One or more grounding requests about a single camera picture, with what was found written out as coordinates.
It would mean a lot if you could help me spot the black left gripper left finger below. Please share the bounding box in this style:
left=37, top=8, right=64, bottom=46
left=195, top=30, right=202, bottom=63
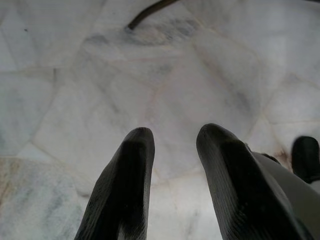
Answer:
left=74, top=127, right=156, bottom=240

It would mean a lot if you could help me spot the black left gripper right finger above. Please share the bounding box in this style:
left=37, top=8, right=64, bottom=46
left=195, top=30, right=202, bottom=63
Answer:
left=196, top=123, right=313, bottom=240

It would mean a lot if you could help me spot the grey left robot leg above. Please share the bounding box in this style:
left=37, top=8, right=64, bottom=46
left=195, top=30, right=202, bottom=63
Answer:
left=246, top=143, right=320, bottom=240

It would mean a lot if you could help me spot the black left robot foot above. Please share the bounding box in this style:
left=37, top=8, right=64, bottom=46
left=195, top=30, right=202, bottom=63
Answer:
left=291, top=136, right=320, bottom=183

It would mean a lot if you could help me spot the marble top folding table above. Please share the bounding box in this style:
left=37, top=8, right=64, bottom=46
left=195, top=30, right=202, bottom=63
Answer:
left=126, top=0, right=174, bottom=30

